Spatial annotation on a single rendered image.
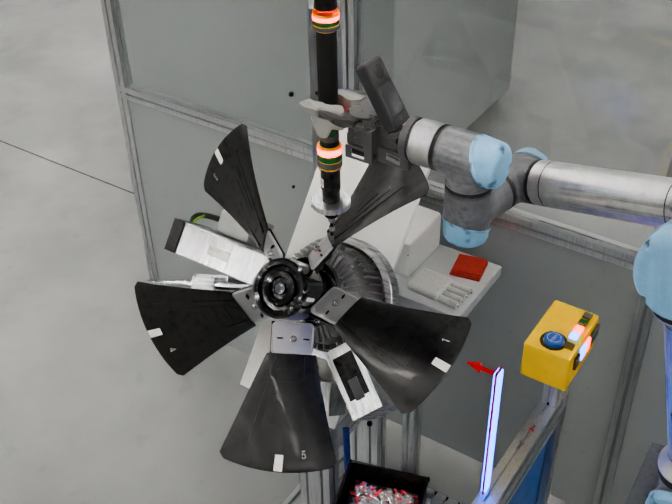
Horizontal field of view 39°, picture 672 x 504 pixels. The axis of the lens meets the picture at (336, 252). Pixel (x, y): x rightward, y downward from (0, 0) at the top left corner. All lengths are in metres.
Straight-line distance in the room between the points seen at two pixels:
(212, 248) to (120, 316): 1.65
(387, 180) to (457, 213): 0.35
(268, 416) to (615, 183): 0.82
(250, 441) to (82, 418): 1.56
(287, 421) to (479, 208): 0.63
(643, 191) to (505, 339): 1.30
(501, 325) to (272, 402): 0.96
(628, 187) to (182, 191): 1.94
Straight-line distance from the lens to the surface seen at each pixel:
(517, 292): 2.58
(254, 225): 1.96
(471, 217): 1.51
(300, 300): 1.82
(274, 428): 1.90
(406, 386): 1.76
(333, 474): 2.45
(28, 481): 3.26
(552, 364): 1.98
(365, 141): 1.55
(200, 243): 2.16
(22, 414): 3.47
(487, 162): 1.44
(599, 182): 1.50
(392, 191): 1.81
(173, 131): 3.04
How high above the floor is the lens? 2.40
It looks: 37 degrees down
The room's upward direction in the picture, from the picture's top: 1 degrees counter-clockwise
